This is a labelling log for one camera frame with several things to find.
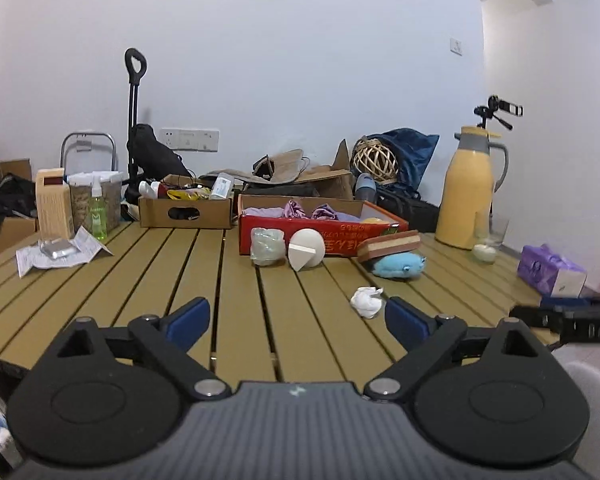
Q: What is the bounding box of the yellow thermos jug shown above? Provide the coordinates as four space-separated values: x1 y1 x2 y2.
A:
435 126 510 251

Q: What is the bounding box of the white paper leaflet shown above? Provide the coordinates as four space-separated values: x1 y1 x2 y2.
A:
16 226 115 279

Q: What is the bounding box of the lilac fluffy scrunchie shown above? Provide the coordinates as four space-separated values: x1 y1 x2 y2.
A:
243 206 286 220

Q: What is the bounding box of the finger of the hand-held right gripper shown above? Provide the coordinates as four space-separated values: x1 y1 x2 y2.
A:
509 305 565 335
540 296 600 310

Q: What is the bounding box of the small cardboard box with handle hole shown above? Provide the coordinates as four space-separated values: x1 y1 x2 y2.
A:
138 175 235 230

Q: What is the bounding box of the green spray bottle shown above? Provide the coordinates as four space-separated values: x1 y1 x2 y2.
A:
90 172 109 240

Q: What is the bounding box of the white tissue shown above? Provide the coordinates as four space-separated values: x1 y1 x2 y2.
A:
350 286 384 319

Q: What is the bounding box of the clear drinking glass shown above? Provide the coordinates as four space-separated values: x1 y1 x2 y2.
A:
472 212 510 264

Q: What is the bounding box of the clear food container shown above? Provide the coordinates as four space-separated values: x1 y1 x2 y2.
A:
67 171 124 234

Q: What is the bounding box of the brown cardboard box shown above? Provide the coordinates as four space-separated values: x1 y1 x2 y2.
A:
0 159 39 267

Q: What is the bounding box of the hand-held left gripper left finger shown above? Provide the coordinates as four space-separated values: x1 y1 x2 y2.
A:
50 297 233 402

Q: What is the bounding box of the silver packet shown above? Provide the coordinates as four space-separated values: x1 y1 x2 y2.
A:
38 237 77 260

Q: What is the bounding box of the black trolley bag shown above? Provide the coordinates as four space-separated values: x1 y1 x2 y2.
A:
126 123 194 182

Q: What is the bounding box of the person's white clothing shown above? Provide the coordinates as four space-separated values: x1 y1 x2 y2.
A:
555 359 600 461

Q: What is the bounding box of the blue plush toy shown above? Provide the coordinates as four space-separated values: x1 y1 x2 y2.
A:
371 253 427 280

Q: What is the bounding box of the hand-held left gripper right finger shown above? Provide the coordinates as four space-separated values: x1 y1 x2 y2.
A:
362 297 552 402

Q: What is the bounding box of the black case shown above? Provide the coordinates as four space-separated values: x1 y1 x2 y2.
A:
375 187 441 234

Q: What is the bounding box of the blue grey bottle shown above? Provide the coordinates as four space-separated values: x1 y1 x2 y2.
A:
355 172 378 204

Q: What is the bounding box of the brown layered wooden block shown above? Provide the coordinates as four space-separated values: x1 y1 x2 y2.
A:
356 230 422 264

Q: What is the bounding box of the purple tissue box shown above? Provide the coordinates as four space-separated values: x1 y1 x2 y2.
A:
517 243 588 297

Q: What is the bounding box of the red cardboard box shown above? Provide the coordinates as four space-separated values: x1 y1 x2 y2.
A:
237 194 410 258

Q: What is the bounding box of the large open cardboard box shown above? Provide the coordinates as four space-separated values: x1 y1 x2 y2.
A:
239 139 357 202

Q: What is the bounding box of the brown paper bag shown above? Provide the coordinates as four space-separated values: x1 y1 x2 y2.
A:
252 149 307 184

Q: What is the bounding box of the black tripod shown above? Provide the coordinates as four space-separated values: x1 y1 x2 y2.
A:
474 105 514 221

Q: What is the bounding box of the beige carton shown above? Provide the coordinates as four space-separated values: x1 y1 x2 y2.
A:
35 167 76 241

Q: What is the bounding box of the dark blue cloth bag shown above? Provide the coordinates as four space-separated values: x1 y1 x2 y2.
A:
362 127 440 199

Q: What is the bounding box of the white packet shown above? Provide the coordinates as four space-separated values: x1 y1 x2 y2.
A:
209 172 236 201

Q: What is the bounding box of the white wall socket strip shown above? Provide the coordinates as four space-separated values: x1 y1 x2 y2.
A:
160 128 220 153

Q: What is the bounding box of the chrome folding step stool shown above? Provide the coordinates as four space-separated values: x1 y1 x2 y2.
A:
60 131 119 177

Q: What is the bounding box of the black trolley handle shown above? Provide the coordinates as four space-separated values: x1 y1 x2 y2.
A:
124 47 149 182

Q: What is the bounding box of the wicker ball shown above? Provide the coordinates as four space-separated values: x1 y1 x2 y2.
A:
354 137 399 184

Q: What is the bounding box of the white bottle with red cap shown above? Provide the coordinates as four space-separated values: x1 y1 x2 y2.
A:
138 180 169 199

